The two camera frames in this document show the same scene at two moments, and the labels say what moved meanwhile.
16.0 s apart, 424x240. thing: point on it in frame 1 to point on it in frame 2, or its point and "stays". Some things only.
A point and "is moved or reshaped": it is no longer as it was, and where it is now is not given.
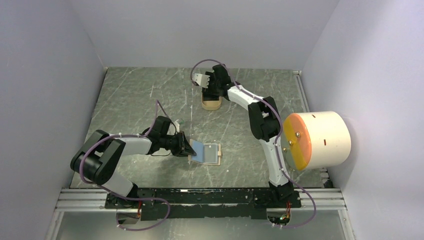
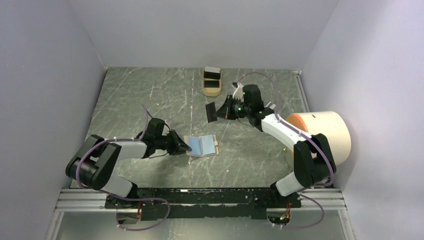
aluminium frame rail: (95, 199) stays
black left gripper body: (173, 142) stays
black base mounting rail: (171, 204) stays
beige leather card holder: (208, 154) is moved or reshaped
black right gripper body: (212, 86) to (238, 108)
